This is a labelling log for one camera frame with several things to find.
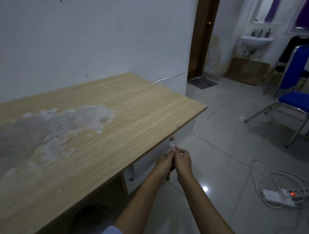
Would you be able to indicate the dark cup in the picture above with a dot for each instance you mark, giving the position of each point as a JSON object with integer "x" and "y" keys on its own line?
{"x": 268, "y": 33}

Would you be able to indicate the person's right forearm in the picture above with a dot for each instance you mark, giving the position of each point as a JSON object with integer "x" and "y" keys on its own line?
{"x": 205, "y": 207}

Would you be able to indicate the white desk drawer unit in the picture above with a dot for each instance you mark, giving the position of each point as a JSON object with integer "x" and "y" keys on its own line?
{"x": 149, "y": 161}

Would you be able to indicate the person's right fingers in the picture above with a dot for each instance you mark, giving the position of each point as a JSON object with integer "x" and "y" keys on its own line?
{"x": 181, "y": 152}

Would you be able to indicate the purple curtain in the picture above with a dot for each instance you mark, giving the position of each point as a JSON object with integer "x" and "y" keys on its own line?
{"x": 303, "y": 13}

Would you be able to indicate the white wall sink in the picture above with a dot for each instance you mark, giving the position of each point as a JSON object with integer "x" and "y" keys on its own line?
{"x": 256, "y": 41}

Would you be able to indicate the white power strip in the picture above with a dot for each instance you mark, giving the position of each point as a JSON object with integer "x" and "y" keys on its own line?
{"x": 295, "y": 194}

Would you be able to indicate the black metal frame chair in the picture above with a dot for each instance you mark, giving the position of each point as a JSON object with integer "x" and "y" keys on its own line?
{"x": 293, "y": 48}

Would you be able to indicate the blue metal frame chair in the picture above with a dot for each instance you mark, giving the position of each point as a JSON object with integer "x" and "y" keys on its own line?
{"x": 295, "y": 72}

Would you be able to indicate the sink drain pipe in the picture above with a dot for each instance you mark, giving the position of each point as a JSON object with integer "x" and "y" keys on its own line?
{"x": 248, "y": 52}

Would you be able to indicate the small white wad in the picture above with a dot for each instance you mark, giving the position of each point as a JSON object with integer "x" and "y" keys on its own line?
{"x": 173, "y": 145}

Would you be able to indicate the person's left hand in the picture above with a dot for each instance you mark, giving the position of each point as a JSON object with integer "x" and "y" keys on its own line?
{"x": 163, "y": 166}

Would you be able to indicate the brown cardboard box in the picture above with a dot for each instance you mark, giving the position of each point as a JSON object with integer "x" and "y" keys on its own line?
{"x": 247, "y": 71}

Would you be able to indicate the person's right hand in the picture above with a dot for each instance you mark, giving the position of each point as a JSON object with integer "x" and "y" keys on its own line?
{"x": 184, "y": 166}

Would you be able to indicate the person's left fingers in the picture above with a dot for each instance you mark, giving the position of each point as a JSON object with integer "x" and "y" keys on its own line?
{"x": 169, "y": 155}

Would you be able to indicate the person's left forearm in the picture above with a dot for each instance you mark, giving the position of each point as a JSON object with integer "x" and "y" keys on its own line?
{"x": 140, "y": 205}

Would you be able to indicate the grey door mat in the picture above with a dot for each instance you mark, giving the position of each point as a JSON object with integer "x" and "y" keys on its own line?
{"x": 202, "y": 83}

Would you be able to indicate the white framed mirror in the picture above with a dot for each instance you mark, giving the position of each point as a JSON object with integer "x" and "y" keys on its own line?
{"x": 266, "y": 10}

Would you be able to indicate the white framed window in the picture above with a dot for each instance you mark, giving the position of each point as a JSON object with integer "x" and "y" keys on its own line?
{"x": 298, "y": 16}

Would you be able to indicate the brown wooden door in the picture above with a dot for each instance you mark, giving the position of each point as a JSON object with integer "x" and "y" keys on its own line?
{"x": 201, "y": 41}

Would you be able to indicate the small bottle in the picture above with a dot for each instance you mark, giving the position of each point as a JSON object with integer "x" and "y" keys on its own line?
{"x": 261, "y": 33}
{"x": 254, "y": 33}

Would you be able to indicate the white flat adapter box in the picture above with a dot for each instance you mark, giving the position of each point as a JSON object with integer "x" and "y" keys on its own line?
{"x": 276, "y": 196}

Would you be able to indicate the white shirt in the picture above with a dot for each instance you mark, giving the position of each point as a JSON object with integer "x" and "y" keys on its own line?
{"x": 109, "y": 230}

